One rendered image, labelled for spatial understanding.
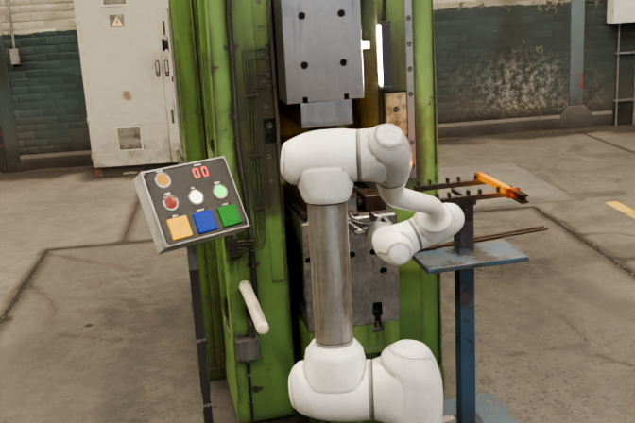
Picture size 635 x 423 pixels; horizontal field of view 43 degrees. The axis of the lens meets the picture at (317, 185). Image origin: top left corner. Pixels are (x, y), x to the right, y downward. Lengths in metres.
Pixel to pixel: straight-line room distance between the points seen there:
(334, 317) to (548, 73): 7.92
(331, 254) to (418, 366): 0.36
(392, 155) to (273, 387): 1.79
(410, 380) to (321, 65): 1.38
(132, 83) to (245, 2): 5.37
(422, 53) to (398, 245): 1.11
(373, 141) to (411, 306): 1.69
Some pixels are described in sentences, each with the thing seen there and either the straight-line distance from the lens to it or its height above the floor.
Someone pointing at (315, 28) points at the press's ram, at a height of 1.64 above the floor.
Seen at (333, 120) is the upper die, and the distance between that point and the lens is 3.07.
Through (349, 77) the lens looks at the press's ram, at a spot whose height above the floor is 1.45.
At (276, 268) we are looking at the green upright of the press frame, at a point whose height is 0.68.
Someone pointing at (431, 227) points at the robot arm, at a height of 1.06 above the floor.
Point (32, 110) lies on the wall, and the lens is 9.28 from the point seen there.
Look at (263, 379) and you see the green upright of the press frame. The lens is 3.49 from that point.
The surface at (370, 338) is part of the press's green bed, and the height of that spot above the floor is 0.40.
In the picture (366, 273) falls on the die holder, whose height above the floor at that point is 0.68.
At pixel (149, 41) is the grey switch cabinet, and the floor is 1.36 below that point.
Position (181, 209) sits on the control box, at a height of 1.06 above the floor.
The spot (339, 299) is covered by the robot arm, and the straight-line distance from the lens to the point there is 2.05.
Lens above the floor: 1.78
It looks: 14 degrees down
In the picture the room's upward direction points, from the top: 3 degrees counter-clockwise
